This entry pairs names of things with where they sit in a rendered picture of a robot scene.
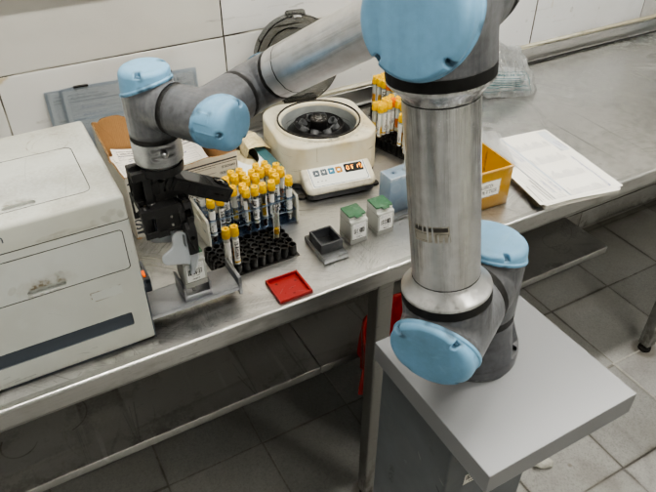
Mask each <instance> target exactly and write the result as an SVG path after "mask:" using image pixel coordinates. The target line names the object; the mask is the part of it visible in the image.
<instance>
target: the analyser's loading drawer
mask: <svg viewBox="0 0 656 492"><path fill-rule="evenodd" d="M173 273H174V276H175V281H176V283H173V284H170V285H167V286H164V287H161V288H158V289H155V290H152V291H149V292H147V297H148V301H149V305H150V310H151V314H152V319H156V318H159V317H162V316H165V315H168V314H171V313H174V312H176V311H179V310H182V309H185V308H190V307H193V306H195V305H198V304H201V303H204V302H207V301H210V300H213V299H216V298H218V297H220V296H223V295H226V294H229V293H232V292H235V291H238V293H239V294H240V295H241V294H243V290H242V280H241V276H240V274H239V273H238V272H237V270H236V269H235V267H234V266H233V264H232V263H231V261H230V260H229V259H228V258H225V266H224V267H221V268H218V269H215V270H212V271H209V272H207V276H208V282H206V283H203V284H200V285H197V286H195V288H196V290H192V287H191V288H188V289H186V288H185V285H184V284H183V282H182V280H181V279H180V278H179V277H178V275H177V273H176V272H175V271H173Z"/></svg>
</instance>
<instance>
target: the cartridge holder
mask: <svg viewBox="0 0 656 492"><path fill-rule="evenodd" d="M305 242H306V243H307V245H308V246H309V247H310V248H311V249H312V251H313V252H314V253H315V254H316V255H317V257H318V258H319V259H320V260H321V262H322V263H323V264H325V265H327V264H330V263H332V262H335V261H337V260H340V259H343V258H346V257H348V256H349V252H348V251H347V250H346V249H345V248H344V247H343V238H342V237H341V236H340V235H339V234H338V233H337V231H336V230H334V229H333V228H332V227H331V226H330V225H328V226H325V227H322V228H319V229H316V230H312V231H310V232H309V235H306V236H305Z"/></svg>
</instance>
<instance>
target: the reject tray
mask: <svg viewBox="0 0 656 492"><path fill-rule="evenodd" d="M266 286H267V287H268V289H269V290H270V291H271V293H272V294H273V295H274V297H275V298H276V300H277V301H278V302H279V303H280V304H281V305H282V304H285V303H287V302H290V301H293V300H296V299H298V298H300V297H303V296H305V295H308V294H311V293H313V291H312V289H311V287H310V286H309V285H308V283H307V282H306V281H305V280H304V278H303V277H302V276H301V275H300V274H299V272H298V271H297V270H293V271H290V272H287V273H284V274H282V275H279V276H276V277H273V278H271V279H268V280H266Z"/></svg>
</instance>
